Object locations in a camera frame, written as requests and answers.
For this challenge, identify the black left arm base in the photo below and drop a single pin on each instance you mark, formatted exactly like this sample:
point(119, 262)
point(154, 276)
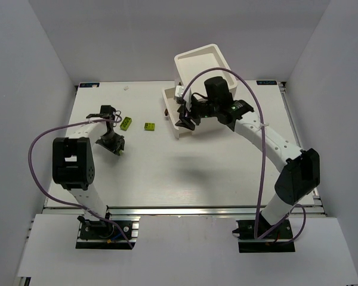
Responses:
point(99, 235)

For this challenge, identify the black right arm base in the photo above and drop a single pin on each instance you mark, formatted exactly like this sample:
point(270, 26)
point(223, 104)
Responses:
point(274, 242)

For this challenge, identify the white bottom drawer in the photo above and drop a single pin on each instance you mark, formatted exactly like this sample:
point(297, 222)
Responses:
point(172, 107)

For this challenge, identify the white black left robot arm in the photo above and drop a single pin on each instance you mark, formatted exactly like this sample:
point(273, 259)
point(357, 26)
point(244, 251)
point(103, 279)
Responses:
point(73, 162)

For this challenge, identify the blue left corner label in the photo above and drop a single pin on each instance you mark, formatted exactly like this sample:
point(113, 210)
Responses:
point(89, 85)

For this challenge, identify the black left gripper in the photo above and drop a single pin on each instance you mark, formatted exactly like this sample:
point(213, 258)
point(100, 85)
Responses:
point(112, 143)

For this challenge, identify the blue right corner label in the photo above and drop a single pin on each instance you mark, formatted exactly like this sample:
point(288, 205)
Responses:
point(266, 82)

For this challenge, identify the lime 2x2 lego brick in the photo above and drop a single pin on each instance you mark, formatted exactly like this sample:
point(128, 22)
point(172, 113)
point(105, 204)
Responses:
point(148, 126)

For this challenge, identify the aluminium table frame rail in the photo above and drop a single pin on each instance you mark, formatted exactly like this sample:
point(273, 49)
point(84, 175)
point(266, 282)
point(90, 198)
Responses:
point(304, 149)

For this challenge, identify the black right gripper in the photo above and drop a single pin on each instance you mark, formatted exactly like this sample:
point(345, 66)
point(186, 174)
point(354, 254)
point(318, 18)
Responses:
point(186, 114)

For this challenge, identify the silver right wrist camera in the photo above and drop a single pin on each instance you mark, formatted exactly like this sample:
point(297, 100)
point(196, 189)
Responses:
point(178, 94)

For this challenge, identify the lime 2x4 lego brick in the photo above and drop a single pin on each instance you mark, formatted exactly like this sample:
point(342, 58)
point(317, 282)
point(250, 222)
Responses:
point(125, 123)

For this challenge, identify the blue corner label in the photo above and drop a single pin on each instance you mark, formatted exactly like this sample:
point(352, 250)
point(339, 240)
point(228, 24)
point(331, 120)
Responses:
point(266, 82)
point(89, 85)

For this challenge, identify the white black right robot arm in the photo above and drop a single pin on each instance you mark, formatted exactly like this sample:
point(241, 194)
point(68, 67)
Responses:
point(241, 118)

